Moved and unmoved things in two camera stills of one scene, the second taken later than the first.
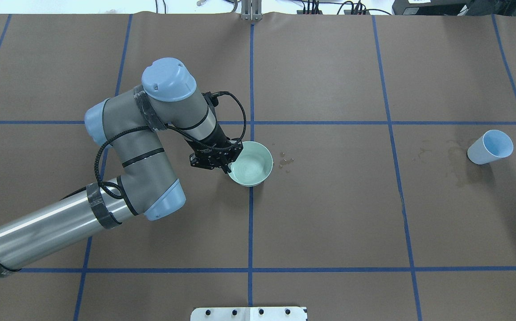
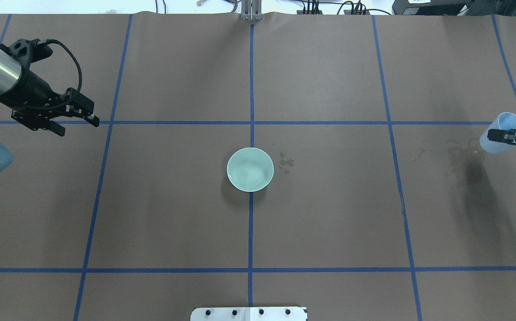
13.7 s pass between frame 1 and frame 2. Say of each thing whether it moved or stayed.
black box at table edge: stayed
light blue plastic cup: moved
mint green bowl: moved
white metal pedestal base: stayed
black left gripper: moved
